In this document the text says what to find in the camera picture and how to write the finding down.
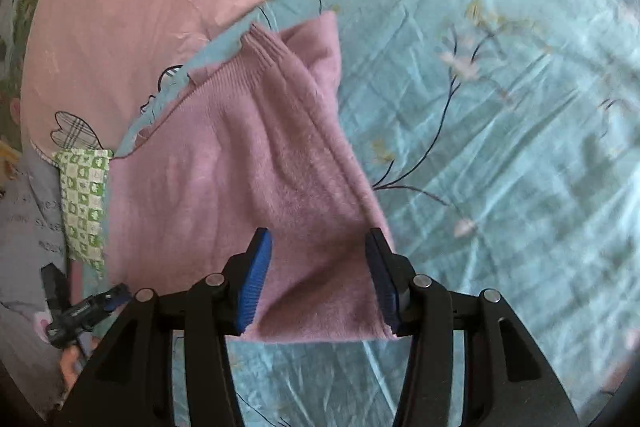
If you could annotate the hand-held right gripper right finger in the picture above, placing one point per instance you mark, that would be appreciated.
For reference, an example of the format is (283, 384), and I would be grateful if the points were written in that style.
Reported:
(381, 282)

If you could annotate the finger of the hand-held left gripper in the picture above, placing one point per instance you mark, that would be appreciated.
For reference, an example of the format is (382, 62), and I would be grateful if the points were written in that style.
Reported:
(114, 297)

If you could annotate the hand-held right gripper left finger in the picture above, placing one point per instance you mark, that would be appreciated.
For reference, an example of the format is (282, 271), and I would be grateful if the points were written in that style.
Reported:
(255, 282)

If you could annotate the purple knit sweater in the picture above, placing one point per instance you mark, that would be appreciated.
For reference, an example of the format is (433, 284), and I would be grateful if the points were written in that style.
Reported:
(240, 187)

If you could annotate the person's left hand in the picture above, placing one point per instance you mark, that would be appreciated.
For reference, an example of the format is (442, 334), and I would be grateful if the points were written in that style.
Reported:
(72, 362)

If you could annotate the grey printed pillow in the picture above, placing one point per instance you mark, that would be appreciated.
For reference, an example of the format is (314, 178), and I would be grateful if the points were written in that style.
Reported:
(27, 247)

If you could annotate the green checkered pillow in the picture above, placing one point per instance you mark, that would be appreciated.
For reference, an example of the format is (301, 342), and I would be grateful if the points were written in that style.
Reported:
(85, 202)

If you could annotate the teal floral bedsheet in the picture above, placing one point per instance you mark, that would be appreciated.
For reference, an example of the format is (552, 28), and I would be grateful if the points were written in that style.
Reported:
(500, 157)

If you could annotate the pink quilt with plaid hearts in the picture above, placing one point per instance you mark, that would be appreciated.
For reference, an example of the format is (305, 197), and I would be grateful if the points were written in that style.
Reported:
(140, 22)

